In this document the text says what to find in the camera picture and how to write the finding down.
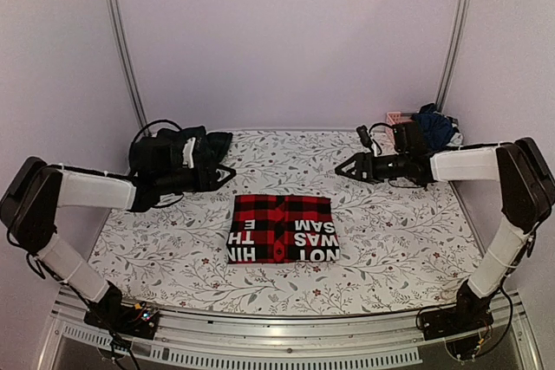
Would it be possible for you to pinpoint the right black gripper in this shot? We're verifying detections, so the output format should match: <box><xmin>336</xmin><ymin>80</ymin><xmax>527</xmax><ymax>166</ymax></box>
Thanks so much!
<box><xmin>334</xmin><ymin>153</ymin><xmax>408</xmax><ymax>186</ymax></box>

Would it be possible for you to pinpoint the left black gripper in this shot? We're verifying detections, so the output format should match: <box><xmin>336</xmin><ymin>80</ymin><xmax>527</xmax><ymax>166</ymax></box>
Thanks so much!
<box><xmin>157</xmin><ymin>162</ymin><xmax>237</xmax><ymax>197</ymax></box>

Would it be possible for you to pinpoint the red black plaid shirt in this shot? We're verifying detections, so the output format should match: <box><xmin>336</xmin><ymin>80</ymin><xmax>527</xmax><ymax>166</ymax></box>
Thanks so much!
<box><xmin>226</xmin><ymin>194</ymin><xmax>341</xmax><ymax>264</ymax></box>

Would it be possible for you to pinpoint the dark green plaid skirt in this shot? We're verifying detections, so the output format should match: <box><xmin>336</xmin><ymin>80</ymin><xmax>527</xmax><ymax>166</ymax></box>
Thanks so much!
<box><xmin>128</xmin><ymin>126</ymin><xmax>232</xmax><ymax>174</ymax></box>

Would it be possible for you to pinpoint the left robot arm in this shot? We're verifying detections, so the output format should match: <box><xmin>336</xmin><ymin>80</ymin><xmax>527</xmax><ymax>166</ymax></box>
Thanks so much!
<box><xmin>1</xmin><ymin>119</ymin><xmax>236</xmax><ymax>330</ymax></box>

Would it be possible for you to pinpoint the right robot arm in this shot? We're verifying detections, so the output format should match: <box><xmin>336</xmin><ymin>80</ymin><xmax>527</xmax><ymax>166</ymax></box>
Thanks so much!
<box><xmin>335</xmin><ymin>121</ymin><xmax>554</xmax><ymax>332</ymax></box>

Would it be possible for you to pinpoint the pink plastic basket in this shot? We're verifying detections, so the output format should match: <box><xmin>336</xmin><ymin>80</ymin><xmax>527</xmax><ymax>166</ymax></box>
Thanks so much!
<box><xmin>385</xmin><ymin>112</ymin><xmax>413</xmax><ymax>126</ymax></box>

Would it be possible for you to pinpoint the floral patterned table mat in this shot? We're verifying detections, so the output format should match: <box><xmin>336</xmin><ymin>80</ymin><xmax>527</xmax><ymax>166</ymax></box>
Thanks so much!
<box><xmin>89</xmin><ymin>131</ymin><xmax>481</xmax><ymax>315</ymax></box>

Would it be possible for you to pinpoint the dark blue garment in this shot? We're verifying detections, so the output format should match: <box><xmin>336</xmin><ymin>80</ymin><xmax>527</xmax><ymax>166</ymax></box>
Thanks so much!
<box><xmin>411</xmin><ymin>103</ymin><xmax>464</xmax><ymax>152</ymax></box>

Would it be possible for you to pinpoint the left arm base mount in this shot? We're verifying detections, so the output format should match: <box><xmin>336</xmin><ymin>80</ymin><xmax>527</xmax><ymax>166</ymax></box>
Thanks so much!
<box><xmin>84</xmin><ymin>286</ymin><xmax>160</xmax><ymax>340</ymax></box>

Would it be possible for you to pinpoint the front aluminium rail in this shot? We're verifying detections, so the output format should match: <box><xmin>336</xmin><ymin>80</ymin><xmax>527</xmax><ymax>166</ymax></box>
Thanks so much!
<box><xmin>36</xmin><ymin>290</ymin><xmax>545</xmax><ymax>369</ymax></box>

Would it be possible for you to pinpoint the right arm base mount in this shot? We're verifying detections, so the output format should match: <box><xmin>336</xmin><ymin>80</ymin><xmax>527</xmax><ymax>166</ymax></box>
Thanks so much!
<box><xmin>415</xmin><ymin>294</ymin><xmax>493</xmax><ymax>361</ymax></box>

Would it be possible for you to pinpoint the right aluminium frame post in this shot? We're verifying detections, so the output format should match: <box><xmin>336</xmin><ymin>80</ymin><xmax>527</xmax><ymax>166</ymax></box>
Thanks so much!
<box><xmin>435</xmin><ymin>0</ymin><xmax>471</xmax><ymax>111</ymax></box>

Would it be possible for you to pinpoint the aluminium frame post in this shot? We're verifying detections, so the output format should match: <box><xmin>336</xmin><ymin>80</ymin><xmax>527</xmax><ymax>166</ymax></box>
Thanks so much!
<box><xmin>435</xmin><ymin>0</ymin><xmax>471</xmax><ymax>111</ymax></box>
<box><xmin>106</xmin><ymin>0</ymin><xmax>147</xmax><ymax>128</ymax></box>

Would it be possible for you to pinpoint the left aluminium frame post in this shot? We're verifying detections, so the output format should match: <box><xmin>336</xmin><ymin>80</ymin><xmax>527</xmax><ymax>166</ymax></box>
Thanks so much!
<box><xmin>106</xmin><ymin>0</ymin><xmax>147</xmax><ymax>128</ymax></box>

